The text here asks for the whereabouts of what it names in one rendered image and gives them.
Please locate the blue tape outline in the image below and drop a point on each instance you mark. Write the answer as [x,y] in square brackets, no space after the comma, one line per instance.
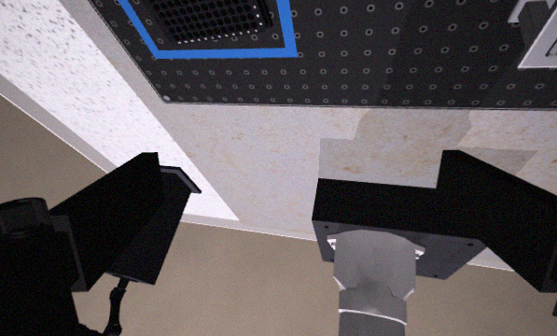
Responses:
[290,49]

